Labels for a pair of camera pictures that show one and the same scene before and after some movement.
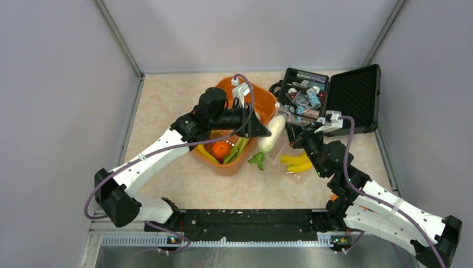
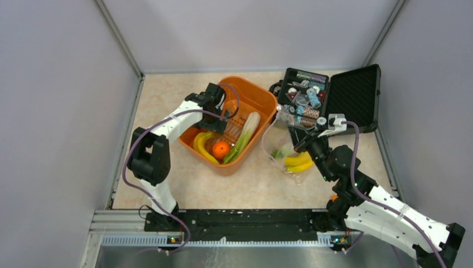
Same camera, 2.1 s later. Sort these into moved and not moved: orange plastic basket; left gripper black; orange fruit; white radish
Moved: left gripper black; white radish
Not moved: orange plastic basket; orange fruit
